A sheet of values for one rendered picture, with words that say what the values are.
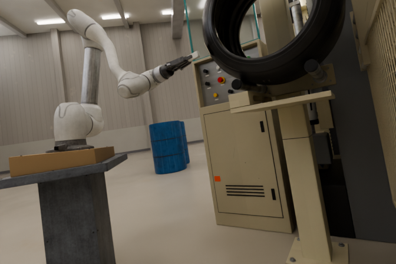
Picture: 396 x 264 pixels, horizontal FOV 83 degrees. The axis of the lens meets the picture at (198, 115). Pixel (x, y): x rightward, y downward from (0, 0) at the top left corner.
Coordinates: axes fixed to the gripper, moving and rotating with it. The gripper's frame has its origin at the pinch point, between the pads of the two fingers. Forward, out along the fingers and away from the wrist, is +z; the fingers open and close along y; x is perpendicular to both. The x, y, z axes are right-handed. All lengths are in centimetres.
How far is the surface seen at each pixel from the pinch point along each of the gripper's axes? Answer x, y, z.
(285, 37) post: 3.1, 26.4, 40.7
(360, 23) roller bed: 14, 19, 70
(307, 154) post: 63, 26, 33
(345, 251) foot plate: 116, 38, 33
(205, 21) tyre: -6.2, -11.3, 17.2
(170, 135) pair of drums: 11, 226, -220
